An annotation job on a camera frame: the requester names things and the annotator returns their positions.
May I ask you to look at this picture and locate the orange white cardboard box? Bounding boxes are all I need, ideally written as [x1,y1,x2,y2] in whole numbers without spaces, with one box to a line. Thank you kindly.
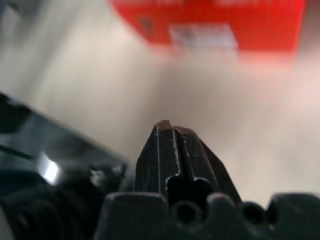
[107,0,307,52]

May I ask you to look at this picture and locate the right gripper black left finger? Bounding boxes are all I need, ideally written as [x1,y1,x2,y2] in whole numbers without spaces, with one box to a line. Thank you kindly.
[132,119,182,201]

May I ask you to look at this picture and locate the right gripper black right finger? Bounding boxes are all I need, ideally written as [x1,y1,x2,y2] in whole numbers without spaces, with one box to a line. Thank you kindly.
[173,126,243,203]

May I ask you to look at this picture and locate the green conveyor belt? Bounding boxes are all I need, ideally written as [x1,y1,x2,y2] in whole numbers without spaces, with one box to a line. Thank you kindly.
[0,91,131,240]

